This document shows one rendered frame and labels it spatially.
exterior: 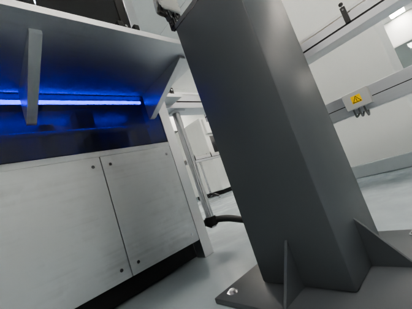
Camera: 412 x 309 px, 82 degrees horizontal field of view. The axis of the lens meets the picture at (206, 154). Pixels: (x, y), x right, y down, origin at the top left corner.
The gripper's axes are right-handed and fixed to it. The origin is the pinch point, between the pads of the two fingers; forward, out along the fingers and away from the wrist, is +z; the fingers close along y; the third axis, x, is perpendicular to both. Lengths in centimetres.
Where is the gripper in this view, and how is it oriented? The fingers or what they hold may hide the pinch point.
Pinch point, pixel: (173, 24)
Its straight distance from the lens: 110.4
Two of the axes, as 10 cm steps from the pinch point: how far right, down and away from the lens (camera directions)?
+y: -7.0, 1.5, -7.0
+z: 3.2, 9.4, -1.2
